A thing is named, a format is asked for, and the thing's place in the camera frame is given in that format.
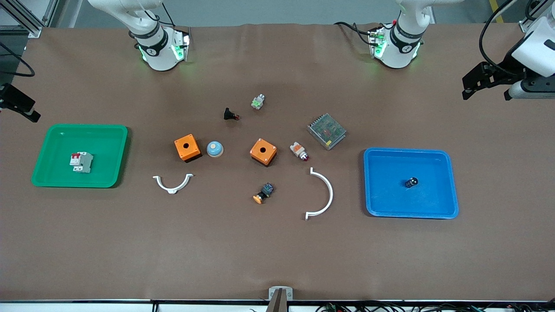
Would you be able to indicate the green white push button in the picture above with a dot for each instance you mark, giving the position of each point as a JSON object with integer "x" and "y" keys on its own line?
{"x": 258, "y": 102}

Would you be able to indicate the white table edge rail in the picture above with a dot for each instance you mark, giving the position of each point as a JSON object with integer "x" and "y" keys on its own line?
{"x": 86, "y": 306}

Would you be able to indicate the aluminium frame profile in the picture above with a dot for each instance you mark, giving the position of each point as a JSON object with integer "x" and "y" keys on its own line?
{"x": 30, "y": 17}

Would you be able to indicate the small white curved bracket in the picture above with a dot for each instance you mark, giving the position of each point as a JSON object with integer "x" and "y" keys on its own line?
{"x": 173, "y": 190}

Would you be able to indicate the orange cap blue button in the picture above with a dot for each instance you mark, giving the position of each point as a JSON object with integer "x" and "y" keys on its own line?
{"x": 265, "y": 190}

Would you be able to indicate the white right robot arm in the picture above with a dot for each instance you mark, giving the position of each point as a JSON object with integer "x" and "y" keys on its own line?
{"x": 152, "y": 41}

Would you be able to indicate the black cylindrical capacitor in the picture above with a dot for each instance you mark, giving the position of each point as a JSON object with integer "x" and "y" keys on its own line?
{"x": 412, "y": 182}

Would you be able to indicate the large white curved bracket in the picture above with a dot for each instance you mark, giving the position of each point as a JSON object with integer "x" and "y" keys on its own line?
{"x": 330, "y": 193}

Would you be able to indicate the metal mesh power supply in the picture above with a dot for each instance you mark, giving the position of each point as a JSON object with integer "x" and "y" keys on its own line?
{"x": 326, "y": 131}

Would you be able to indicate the white grey circuit breaker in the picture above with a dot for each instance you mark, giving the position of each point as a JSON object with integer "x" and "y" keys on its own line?
{"x": 82, "y": 162}

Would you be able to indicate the orange white red indicator lamp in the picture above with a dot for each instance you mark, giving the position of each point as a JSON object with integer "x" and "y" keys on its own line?
{"x": 298, "y": 150}

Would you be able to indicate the blue plastic tray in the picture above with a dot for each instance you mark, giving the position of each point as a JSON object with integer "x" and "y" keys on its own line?
{"x": 390, "y": 195}

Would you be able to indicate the blue dome buzzer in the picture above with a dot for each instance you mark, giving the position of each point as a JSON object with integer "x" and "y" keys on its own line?
{"x": 215, "y": 149}

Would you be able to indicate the green plastic tray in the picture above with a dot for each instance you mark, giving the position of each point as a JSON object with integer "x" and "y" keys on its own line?
{"x": 56, "y": 173}

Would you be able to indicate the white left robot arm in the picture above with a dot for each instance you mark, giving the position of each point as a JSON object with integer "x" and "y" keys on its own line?
{"x": 401, "y": 43}

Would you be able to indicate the orange button enclosure box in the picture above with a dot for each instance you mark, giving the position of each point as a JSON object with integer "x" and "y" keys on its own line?
{"x": 263, "y": 151}
{"x": 187, "y": 147}

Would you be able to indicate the black switch with red tip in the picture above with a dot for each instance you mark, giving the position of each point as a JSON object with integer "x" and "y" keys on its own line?
{"x": 228, "y": 114}

